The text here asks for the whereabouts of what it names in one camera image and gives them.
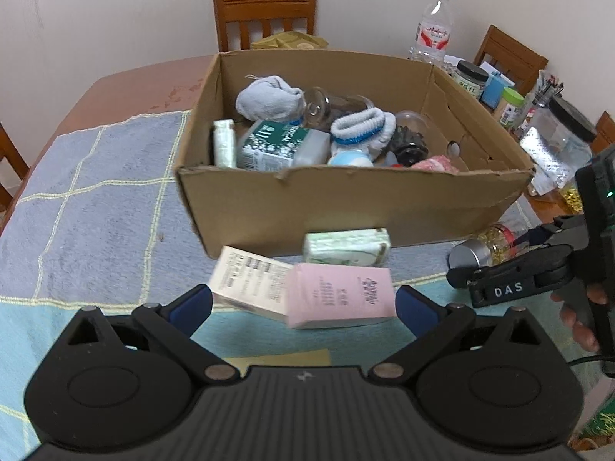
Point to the small blue box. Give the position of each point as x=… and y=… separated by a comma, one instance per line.
x=495, y=89

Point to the clear water bottle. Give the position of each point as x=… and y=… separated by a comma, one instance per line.
x=432, y=33

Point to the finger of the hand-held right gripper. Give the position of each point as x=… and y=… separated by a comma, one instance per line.
x=504, y=281
x=552, y=233

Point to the pale green soap box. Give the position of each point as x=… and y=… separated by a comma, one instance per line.
x=343, y=247

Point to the gold shiny trinkets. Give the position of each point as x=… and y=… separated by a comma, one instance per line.
x=571, y=199

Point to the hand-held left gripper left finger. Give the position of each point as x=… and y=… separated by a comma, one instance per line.
x=194, y=302

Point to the clear jar of black clips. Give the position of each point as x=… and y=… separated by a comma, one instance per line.
x=408, y=146

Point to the green and white box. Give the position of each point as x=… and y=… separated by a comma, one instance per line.
x=274, y=146

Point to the white roll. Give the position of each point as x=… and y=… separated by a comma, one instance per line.
x=224, y=144

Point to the cardboard box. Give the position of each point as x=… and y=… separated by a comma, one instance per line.
x=336, y=201

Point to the silver foil packet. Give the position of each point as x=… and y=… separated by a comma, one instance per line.
x=543, y=153

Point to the large clear black-lidded jar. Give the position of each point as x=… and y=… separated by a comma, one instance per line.
x=567, y=120

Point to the white papers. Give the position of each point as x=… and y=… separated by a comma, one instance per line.
x=484, y=66

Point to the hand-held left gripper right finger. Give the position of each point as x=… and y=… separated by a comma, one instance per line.
x=415, y=305

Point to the green printed packet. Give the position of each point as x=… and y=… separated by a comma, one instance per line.
x=600, y=422

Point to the pink packet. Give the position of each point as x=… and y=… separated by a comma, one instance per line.
x=435, y=164

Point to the green-lidded bottle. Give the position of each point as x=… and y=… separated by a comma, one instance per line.
x=510, y=108

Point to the blue checked tablecloth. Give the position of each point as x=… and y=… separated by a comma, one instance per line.
x=96, y=211

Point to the person's right hand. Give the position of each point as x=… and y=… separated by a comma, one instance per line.
x=574, y=329

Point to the yellow paper sheet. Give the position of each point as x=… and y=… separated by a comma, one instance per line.
x=283, y=361

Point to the empty clear jar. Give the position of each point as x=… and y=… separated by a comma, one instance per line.
x=331, y=105

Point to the pen holder with pens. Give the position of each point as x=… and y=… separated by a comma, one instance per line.
x=545, y=93

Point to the black-lidded jar with green label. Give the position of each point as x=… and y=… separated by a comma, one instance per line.
x=471, y=79

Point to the pink box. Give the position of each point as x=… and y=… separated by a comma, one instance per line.
x=336, y=295

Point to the grey sock ball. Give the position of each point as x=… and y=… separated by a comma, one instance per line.
x=269, y=101

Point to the white printed box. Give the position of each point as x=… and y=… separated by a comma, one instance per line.
x=245, y=281

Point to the light blue object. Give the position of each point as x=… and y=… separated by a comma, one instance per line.
x=350, y=158

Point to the silver-lidded bottle of gold capsules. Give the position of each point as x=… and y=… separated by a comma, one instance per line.
x=480, y=249

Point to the yellow plastic bag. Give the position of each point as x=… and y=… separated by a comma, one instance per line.
x=288, y=41

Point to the white and blue fluffy sock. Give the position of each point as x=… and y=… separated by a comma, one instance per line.
x=360, y=127

